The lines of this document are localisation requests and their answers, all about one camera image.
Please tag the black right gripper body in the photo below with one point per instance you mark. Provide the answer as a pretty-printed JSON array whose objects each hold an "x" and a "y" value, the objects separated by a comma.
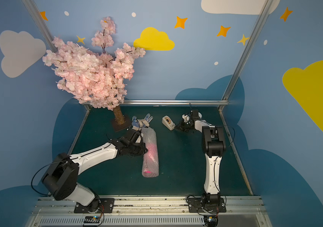
[{"x": 182, "y": 125}]

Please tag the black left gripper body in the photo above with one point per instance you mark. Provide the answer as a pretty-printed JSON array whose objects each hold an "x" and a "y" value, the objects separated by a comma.
[{"x": 134, "y": 130}]

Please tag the white tape dispenser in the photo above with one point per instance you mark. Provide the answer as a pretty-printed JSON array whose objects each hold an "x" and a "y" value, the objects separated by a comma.
[{"x": 166, "y": 121}]

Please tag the pink plastic wine glass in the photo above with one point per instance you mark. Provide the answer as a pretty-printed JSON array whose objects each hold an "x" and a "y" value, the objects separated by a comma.
[{"x": 150, "y": 161}]

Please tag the clear bubble wrap sheet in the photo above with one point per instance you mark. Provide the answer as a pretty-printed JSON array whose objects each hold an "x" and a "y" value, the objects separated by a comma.
[{"x": 149, "y": 136}]

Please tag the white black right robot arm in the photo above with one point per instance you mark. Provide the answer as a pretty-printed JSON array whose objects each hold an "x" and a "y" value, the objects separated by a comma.
[{"x": 214, "y": 147}]

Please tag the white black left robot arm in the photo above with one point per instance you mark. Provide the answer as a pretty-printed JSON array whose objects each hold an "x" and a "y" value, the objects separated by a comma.
[{"x": 61, "y": 176}]

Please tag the blue white work gloves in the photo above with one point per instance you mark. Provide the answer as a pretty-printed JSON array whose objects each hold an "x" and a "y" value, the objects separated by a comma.
[{"x": 138, "y": 124}]

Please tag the pink artificial blossom tree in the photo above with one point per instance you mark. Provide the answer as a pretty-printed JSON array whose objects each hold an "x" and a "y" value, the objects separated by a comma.
[{"x": 95, "y": 78}]

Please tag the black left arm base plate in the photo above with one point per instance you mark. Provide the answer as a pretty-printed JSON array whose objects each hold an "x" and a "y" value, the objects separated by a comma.
[{"x": 98, "y": 205}]

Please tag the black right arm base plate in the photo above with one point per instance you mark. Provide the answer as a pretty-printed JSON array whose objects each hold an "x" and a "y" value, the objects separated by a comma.
[{"x": 207, "y": 203}]

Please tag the aluminium front rail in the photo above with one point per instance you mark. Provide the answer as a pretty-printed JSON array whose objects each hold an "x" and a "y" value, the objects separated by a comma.
[{"x": 151, "y": 211}]

